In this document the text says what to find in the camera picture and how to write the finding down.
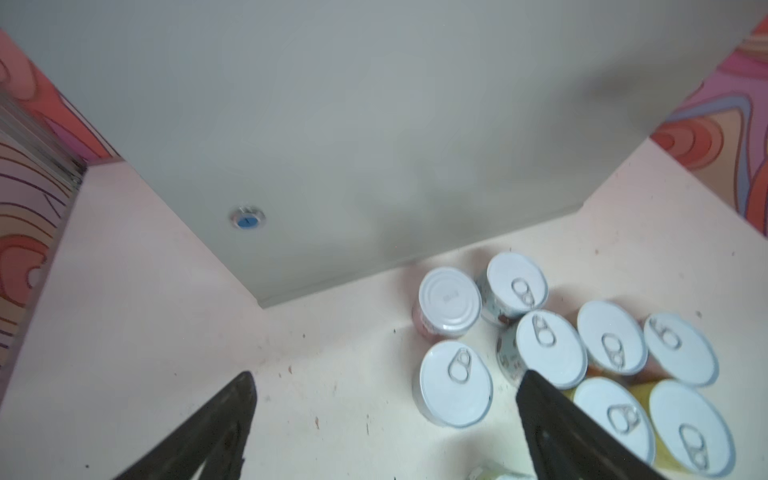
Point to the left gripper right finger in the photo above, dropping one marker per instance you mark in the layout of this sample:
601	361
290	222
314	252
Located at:
565	443

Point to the yellow label can front-left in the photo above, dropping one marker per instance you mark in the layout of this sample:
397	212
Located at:
613	408

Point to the blue cabinet lock button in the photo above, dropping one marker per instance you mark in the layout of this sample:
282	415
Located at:
247	218

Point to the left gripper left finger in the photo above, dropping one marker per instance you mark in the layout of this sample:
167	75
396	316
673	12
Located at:
208	445

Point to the teal label can back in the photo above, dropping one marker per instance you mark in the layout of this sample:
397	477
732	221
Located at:
510	286

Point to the yellow label can front-right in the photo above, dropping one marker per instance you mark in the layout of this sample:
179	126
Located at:
689	433

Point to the pink label can plain lid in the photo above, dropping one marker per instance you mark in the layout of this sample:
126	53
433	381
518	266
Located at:
447	305

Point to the red label can right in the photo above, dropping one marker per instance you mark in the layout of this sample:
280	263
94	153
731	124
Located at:
677	350

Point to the orange label can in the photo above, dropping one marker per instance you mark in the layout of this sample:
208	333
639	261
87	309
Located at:
613	339

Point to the grey metal cabinet box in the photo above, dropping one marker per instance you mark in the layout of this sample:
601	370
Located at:
372	133

